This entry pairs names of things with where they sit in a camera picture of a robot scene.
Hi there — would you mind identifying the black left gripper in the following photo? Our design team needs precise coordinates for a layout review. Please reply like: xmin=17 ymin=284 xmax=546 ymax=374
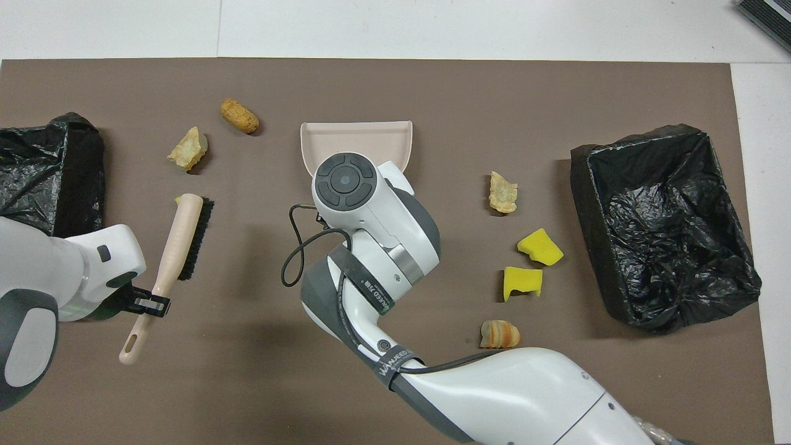
xmin=93 ymin=282 xmax=172 ymax=321

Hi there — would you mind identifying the beige brush with black bristles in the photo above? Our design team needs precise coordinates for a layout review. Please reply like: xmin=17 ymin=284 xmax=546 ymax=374
xmin=119 ymin=193 xmax=216 ymax=366

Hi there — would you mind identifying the pale striped bread chunk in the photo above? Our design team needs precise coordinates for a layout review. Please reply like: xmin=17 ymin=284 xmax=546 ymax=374
xmin=166 ymin=126 xmax=209 ymax=172

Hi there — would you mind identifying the brown bread roll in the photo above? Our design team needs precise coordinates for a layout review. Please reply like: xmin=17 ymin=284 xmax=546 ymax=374
xmin=220 ymin=98 xmax=260 ymax=135

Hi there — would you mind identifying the beige plastic dustpan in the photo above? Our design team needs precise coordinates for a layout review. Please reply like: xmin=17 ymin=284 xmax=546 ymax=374
xmin=300 ymin=121 xmax=414 ymax=180

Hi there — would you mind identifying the bin lined with black bag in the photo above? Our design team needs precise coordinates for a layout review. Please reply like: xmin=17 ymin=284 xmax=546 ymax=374
xmin=0 ymin=112 xmax=106 ymax=239
xmin=570 ymin=124 xmax=762 ymax=335

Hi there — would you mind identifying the brown table mat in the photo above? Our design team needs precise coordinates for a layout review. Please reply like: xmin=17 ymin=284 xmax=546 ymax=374
xmin=0 ymin=57 xmax=774 ymax=445

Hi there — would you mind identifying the orange striped croissant piece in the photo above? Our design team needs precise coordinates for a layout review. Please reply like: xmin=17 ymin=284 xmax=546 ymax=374
xmin=480 ymin=320 xmax=522 ymax=349

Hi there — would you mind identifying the dark ribbed device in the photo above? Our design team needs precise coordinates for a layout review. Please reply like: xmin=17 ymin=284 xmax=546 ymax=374
xmin=734 ymin=0 xmax=791 ymax=53

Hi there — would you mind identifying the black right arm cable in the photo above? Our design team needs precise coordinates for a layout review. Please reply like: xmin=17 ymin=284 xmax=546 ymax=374
xmin=281 ymin=203 xmax=354 ymax=289

